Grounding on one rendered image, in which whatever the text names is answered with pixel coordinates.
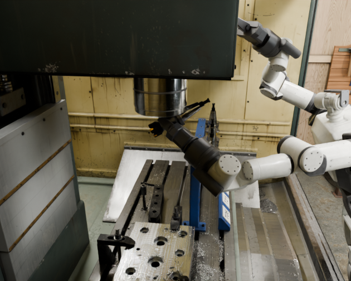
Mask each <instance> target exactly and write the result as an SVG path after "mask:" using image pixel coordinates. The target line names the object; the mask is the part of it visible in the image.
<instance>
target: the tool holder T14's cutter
mask: <svg viewBox="0 0 351 281"><path fill-rule="evenodd" d="M148 127H149V128H150V131H151V133H152V134H154V137H155V138H156V137H157V136H159V135H161V134H162V133H163V131H164V130H163V129H162V127H161V126H160V124H159V122H153V123H150V124H149V125H148Z"/></svg>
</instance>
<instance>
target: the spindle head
mask: <svg viewBox="0 0 351 281"><path fill-rule="evenodd" d="M239 2H240V0H0V74H8V75H49V76H89V77H130V78H151V79H192V80H231V78H232V77H234V71H235V69H236V65H235V56H236V41H237V26H238V11H239Z"/></svg>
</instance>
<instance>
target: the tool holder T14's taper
mask: <svg viewBox="0 0 351 281"><path fill-rule="evenodd" d="M199 110H201V107H200V106H199V103H198V102H196V103H193V104H190V105H187V107H186V111H185V112H184V113H182V114H180V116H181V118H182V120H183V121H184V122H185V121H186V120H187V119H188V118H190V117H191V116H193V115H194V114H195V113H196V112H198V111H199Z"/></svg>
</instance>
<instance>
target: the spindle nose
mask: <svg viewBox="0 0 351 281"><path fill-rule="evenodd" d="M132 81H133V102H134V109H135V111H136V112H137V113H138V114H140V115H142V116H145V117H152V118H167V117H174V116H177V115H180V114H182V113H184V112H185V111H186V107H187V79H151V78H132Z"/></svg>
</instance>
